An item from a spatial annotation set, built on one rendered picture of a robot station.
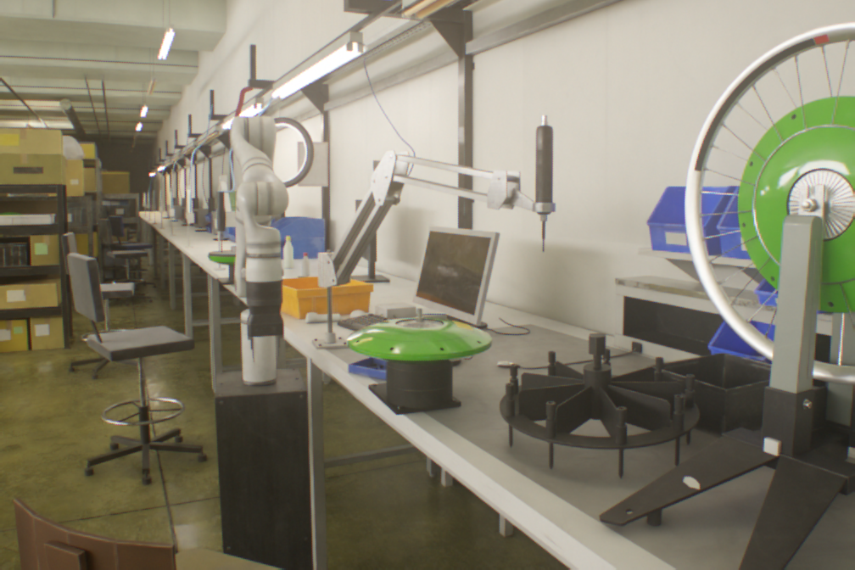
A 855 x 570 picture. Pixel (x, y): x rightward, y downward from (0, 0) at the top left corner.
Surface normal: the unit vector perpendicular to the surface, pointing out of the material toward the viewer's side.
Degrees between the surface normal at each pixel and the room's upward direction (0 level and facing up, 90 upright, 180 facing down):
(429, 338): 21
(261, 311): 98
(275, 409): 90
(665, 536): 0
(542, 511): 0
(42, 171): 90
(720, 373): 86
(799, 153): 80
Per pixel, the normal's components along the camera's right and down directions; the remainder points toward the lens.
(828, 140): -0.83, -0.20
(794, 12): -0.90, 0.04
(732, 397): 0.43, 0.14
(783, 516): -0.27, -0.93
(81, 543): -0.26, 0.08
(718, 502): 0.00, -1.00
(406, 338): -0.07, -0.90
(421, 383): 0.11, 0.08
